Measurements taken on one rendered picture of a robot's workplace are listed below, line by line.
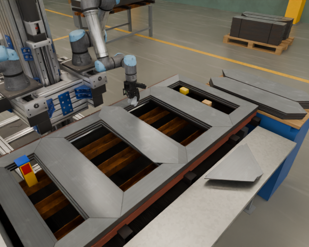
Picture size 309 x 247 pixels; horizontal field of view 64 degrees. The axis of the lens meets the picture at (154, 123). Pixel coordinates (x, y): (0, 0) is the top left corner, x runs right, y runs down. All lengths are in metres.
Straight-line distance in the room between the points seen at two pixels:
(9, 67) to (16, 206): 0.83
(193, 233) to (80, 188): 0.55
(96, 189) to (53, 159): 0.34
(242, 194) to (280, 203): 1.08
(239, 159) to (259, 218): 0.87
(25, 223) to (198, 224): 0.74
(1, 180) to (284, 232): 1.93
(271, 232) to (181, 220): 1.13
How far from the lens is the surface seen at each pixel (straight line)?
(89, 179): 1.27
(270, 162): 1.58
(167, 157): 1.33
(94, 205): 1.17
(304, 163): 2.87
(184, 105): 1.75
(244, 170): 1.42
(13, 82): 1.75
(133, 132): 1.49
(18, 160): 1.44
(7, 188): 1.38
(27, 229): 1.20
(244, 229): 2.16
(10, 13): 1.88
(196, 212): 1.24
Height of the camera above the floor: 1.78
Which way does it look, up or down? 37 degrees down
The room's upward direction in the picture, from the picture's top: 1 degrees counter-clockwise
